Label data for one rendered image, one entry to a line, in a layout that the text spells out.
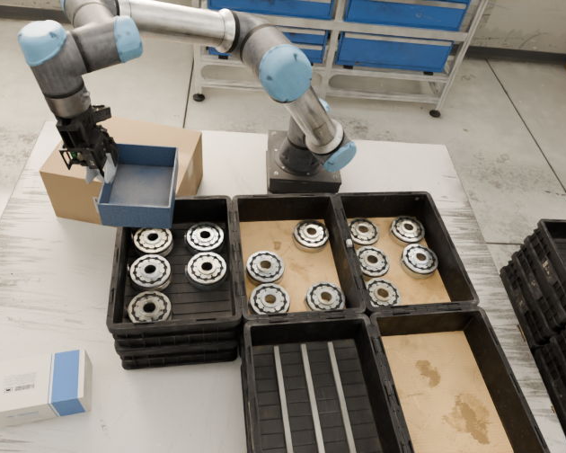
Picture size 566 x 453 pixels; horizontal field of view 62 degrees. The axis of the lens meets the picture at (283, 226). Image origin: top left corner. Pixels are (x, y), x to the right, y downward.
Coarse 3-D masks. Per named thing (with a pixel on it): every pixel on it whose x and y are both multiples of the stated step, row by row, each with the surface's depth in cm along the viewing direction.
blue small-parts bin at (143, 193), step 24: (120, 144) 111; (120, 168) 115; (144, 168) 116; (168, 168) 117; (120, 192) 110; (144, 192) 111; (168, 192) 112; (120, 216) 101; (144, 216) 102; (168, 216) 102
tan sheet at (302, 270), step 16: (240, 224) 139; (256, 224) 139; (272, 224) 140; (288, 224) 141; (256, 240) 135; (272, 240) 136; (288, 240) 137; (288, 256) 133; (304, 256) 133; (320, 256) 134; (288, 272) 129; (304, 272) 130; (320, 272) 130; (336, 272) 131; (288, 288) 126; (304, 288) 127; (304, 304) 123
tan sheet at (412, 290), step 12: (384, 228) 144; (384, 240) 141; (384, 252) 138; (396, 252) 138; (396, 264) 135; (396, 276) 133; (408, 276) 133; (432, 276) 134; (408, 288) 130; (420, 288) 131; (432, 288) 131; (444, 288) 132; (408, 300) 128; (420, 300) 128; (432, 300) 129; (444, 300) 129
